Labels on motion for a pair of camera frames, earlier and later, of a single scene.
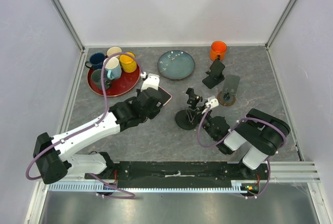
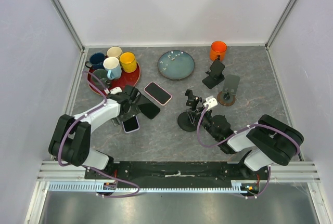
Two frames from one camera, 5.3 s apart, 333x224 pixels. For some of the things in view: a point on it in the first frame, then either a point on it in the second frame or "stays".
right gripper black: (193, 116) stays
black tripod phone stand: (187, 119) stays
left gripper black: (138, 91) -> (134, 111)
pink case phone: (164, 96) stays
